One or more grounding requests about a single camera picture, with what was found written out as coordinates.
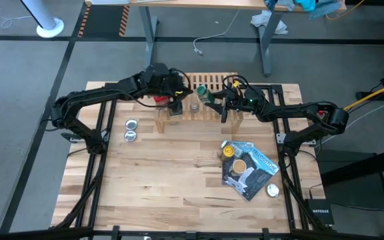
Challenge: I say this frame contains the white rag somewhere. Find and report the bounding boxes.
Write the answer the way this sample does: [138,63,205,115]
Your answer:
[250,9,289,36]

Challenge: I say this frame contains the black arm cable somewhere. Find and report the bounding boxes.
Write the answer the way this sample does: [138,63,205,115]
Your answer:
[168,68,193,91]
[221,75,251,93]

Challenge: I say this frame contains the pale grey cable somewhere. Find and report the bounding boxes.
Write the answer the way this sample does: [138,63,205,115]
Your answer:
[321,101,384,144]

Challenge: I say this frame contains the green jar white lid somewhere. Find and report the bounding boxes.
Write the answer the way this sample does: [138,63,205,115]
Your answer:
[197,85,215,104]

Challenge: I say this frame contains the hazard striped floor mat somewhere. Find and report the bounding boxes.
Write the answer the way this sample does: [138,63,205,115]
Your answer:
[77,3,131,37]

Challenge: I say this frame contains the white cable with plug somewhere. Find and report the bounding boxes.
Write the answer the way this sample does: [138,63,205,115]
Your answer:
[193,9,241,57]

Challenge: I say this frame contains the pile of clothes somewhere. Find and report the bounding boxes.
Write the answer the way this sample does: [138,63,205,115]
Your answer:
[264,0,341,19]

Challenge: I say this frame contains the green black pepper tin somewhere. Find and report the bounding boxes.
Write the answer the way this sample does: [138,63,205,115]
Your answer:
[169,100,183,117]

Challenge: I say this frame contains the wooden slatted shelf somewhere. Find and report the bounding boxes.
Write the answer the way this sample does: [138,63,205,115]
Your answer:
[154,72,243,134]

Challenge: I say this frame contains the chili crunch jar yellow lid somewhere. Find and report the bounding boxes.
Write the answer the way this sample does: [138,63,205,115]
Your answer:
[221,145,236,163]

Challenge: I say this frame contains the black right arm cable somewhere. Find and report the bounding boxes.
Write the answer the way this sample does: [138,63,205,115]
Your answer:
[221,75,251,93]

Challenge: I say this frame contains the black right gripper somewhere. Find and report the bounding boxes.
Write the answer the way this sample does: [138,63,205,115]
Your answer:
[204,85,268,124]

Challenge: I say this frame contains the black aluminium table frame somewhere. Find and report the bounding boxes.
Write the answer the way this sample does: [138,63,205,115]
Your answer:
[50,82,335,240]

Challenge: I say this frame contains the wooden desk grey legs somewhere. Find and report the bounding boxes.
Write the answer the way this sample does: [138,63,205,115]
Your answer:
[84,0,348,78]

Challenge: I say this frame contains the black metal stand beam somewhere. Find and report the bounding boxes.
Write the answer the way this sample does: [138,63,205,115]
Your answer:
[315,148,384,240]

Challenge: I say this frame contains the furikake jar tan lid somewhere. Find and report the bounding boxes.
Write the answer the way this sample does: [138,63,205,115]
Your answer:
[231,159,248,175]

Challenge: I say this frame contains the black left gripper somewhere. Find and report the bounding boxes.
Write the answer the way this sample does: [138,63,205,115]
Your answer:
[141,62,193,110]

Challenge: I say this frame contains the blue Yellowstone book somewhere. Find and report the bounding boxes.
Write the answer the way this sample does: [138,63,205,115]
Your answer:
[227,140,256,153]
[221,148,280,202]

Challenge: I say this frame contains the thick yellow cable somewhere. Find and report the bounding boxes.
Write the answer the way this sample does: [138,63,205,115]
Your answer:
[343,79,384,111]

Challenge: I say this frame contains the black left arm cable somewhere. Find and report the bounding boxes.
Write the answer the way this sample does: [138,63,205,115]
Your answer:
[168,68,193,91]

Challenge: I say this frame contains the thin yellow cable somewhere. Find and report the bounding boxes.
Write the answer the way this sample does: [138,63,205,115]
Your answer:
[325,0,366,21]

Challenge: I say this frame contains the black Netgear network switch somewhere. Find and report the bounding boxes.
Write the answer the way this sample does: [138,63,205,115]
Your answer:
[305,199,335,226]

